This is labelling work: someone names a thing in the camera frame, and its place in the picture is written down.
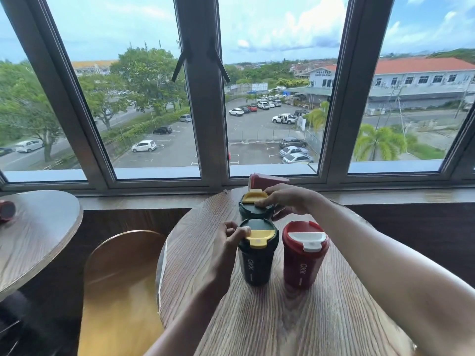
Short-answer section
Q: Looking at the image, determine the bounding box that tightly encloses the large green tree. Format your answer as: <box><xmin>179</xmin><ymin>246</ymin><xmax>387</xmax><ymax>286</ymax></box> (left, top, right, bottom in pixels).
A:
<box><xmin>79</xmin><ymin>47</ymin><xmax>188</xmax><ymax>131</ymax></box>
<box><xmin>0</xmin><ymin>60</ymin><xmax>65</xmax><ymax>163</ymax></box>

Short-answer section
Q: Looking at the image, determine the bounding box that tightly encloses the small red container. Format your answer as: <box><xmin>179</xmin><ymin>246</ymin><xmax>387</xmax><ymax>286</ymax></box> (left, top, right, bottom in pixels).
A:
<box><xmin>0</xmin><ymin>200</ymin><xmax>17</xmax><ymax>223</ymax></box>

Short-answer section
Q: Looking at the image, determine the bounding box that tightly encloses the grey metal window frame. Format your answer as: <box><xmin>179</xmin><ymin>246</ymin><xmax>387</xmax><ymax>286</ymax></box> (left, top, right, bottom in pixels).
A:
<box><xmin>0</xmin><ymin>0</ymin><xmax>475</xmax><ymax>199</ymax></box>

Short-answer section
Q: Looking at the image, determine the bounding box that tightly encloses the group of parked cars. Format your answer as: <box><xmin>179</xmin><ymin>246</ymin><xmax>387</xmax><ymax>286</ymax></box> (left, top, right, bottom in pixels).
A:
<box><xmin>0</xmin><ymin>85</ymin><xmax>320</xmax><ymax>164</ymax></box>

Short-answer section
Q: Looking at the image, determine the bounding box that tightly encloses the person's left hand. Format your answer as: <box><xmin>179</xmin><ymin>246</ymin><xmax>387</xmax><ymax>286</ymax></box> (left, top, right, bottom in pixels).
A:
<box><xmin>205</xmin><ymin>220</ymin><xmax>252</xmax><ymax>292</ymax></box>

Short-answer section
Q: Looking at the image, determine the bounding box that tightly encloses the person's right hand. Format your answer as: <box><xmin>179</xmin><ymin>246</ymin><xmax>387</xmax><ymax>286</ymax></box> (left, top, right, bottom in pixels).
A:
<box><xmin>254</xmin><ymin>183</ymin><xmax>325</xmax><ymax>221</ymax></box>

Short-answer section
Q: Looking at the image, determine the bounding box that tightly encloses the round wooden side table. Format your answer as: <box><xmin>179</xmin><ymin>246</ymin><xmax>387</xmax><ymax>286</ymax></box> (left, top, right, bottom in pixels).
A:
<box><xmin>0</xmin><ymin>190</ymin><xmax>84</xmax><ymax>301</ymax></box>

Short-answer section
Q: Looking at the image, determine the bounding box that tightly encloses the white building with orange roof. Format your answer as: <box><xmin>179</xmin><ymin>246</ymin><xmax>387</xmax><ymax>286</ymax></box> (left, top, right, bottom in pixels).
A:
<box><xmin>365</xmin><ymin>57</ymin><xmax>475</xmax><ymax>115</ymax></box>

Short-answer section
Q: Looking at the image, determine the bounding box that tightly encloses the green cup with yellow lid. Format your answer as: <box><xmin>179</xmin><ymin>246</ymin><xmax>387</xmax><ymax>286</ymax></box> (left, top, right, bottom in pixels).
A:
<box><xmin>238</xmin><ymin>189</ymin><xmax>276</xmax><ymax>223</ymax></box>
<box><xmin>237</xmin><ymin>218</ymin><xmax>280</xmax><ymax>287</ymax></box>

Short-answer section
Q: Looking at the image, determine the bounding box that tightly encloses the person's right forearm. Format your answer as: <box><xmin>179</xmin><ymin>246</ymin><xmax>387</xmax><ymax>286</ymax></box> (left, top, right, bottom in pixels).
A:
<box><xmin>315</xmin><ymin>193</ymin><xmax>475</xmax><ymax>356</ymax></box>

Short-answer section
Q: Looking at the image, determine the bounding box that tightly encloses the person's left forearm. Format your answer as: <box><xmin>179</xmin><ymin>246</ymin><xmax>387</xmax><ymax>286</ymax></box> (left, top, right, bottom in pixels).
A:
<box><xmin>143</xmin><ymin>282</ymin><xmax>232</xmax><ymax>356</ymax></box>

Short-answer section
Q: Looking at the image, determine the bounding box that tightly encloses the red cup with white lid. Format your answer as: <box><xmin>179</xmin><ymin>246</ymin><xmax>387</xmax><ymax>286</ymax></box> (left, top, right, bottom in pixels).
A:
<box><xmin>248</xmin><ymin>173</ymin><xmax>290</xmax><ymax>190</ymax></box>
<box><xmin>282</xmin><ymin>221</ymin><xmax>330</xmax><ymax>289</ymax></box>

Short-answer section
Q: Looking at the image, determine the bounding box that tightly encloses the black window handle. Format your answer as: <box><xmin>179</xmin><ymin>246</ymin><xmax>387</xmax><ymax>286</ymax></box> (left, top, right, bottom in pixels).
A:
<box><xmin>171</xmin><ymin>44</ymin><xmax>193</xmax><ymax>83</ymax></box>
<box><xmin>211</xmin><ymin>37</ymin><xmax>231</xmax><ymax>82</ymax></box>

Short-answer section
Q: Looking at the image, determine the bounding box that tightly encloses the palm tree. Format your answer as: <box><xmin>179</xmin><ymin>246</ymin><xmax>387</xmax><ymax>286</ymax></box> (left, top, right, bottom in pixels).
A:
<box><xmin>353</xmin><ymin>124</ymin><xmax>409</xmax><ymax>162</ymax></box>
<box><xmin>304</xmin><ymin>101</ymin><xmax>330</xmax><ymax>132</ymax></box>

